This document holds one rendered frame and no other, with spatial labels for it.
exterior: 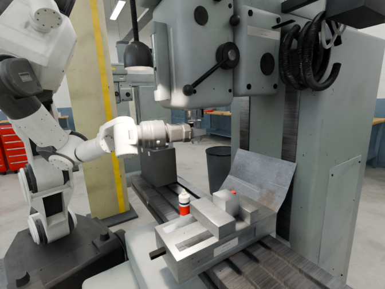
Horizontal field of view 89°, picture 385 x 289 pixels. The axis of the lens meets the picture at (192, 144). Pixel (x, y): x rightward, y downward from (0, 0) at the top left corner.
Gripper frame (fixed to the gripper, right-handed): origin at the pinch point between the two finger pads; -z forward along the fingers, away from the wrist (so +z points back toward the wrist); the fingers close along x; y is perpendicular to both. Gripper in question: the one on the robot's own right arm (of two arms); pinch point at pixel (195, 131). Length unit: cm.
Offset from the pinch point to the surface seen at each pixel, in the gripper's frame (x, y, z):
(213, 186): 164, 107, -79
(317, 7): 2, -43, -51
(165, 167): 29.5, 22.2, 6.2
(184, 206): -2.3, 26.5, 5.6
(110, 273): 4, 52, 34
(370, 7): -30, -29, -31
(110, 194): 164, 94, 51
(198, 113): -2.2, -6.2, -0.7
